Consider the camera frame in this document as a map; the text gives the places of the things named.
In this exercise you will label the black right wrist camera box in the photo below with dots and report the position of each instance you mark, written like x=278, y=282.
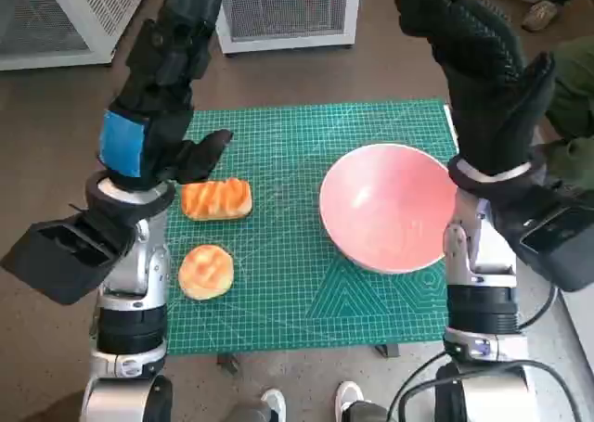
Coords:
x=557, y=241

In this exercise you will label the rectangular striped toy bread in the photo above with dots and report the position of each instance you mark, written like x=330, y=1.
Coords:
x=215, y=199

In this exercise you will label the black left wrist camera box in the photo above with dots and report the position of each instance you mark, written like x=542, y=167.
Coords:
x=60, y=259

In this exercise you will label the white shoe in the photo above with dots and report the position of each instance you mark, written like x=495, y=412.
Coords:
x=348, y=399
x=275, y=403

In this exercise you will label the white mesh cabinet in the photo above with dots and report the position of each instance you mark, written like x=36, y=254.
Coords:
x=287, y=4
x=46, y=18

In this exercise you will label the round toy bread bun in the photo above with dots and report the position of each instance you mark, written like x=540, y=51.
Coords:
x=206, y=271

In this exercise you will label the white panel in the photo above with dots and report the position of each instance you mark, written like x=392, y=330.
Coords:
x=582, y=334

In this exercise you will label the black table bracket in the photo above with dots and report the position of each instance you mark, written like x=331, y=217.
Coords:
x=228, y=365
x=387, y=351

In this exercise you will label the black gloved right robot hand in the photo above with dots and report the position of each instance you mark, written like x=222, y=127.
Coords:
x=487, y=93

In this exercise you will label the green cutting mat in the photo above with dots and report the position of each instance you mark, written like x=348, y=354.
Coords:
x=287, y=301

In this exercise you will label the grey leg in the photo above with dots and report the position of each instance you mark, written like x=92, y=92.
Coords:
x=369, y=413
x=250, y=413

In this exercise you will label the pink bowl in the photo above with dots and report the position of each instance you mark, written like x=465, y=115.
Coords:
x=385, y=208

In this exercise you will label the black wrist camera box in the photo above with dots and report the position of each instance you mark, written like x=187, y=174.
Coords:
x=557, y=241
x=60, y=259

